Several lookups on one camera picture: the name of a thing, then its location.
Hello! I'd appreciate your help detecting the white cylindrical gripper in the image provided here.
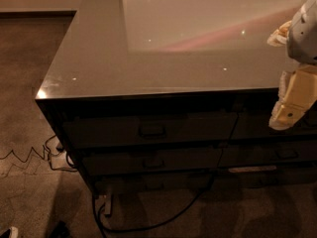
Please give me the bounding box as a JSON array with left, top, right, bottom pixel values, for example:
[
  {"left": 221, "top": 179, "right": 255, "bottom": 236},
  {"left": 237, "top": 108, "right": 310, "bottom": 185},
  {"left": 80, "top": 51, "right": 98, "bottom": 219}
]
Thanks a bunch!
[{"left": 266, "top": 0, "right": 317, "bottom": 131}]

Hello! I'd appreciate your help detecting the drawer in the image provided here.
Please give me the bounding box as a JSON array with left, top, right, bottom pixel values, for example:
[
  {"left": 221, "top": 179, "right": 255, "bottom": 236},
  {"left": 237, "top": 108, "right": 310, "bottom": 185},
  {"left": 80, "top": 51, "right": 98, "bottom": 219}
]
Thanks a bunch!
[
  {"left": 231, "top": 111, "right": 317, "bottom": 140},
  {"left": 62, "top": 112, "right": 238, "bottom": 149},
  {"left": 95, "top": 172, "right": 212, "bottom": 194},
  {"left": 212, "top": 167, "right": 317, "bottom": 190},
  {"left": 82, "top": 147, "right": 222, "bottom": 176},
  {"left": 218, "top": 141, "right": 317, "bottom": 168}
]

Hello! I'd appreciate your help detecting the dark cabinet with glossy top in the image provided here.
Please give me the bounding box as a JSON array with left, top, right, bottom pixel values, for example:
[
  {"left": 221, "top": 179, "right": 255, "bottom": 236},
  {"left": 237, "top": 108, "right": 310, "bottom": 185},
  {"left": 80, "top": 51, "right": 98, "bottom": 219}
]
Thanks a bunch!
[{"left": 36, "top": 0, "right": 317, "bottom": 195}]

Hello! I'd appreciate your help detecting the black object on floor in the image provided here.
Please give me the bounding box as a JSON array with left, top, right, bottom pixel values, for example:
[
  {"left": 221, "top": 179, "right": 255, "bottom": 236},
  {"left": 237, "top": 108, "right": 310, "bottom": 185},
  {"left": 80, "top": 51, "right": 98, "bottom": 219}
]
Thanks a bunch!
[{"left": 49, "top": 221, "right": 70, "bottom": 238}]

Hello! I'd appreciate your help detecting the white shoe tip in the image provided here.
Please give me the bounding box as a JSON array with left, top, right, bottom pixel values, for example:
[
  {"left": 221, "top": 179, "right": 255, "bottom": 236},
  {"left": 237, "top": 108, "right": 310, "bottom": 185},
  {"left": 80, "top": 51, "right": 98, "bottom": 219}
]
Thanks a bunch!
[{"left": 0, "top": 226, "right": 19, "bottom": 238}]

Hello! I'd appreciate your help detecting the thick black floor cable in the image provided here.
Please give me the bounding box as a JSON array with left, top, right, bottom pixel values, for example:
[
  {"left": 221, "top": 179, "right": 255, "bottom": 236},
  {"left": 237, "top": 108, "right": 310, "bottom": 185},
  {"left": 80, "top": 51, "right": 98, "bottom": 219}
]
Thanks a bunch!
[{"left": 91, "top": 116, "right": 240, "bottom": 238}]

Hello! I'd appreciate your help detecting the thin zigzag black cable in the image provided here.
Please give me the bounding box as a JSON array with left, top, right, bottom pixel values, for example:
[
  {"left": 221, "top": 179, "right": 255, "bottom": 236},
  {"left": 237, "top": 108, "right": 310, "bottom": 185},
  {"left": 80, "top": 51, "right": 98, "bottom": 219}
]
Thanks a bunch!
[{"left": 0, "top": 134, "right": 78, "bottom": 174}]

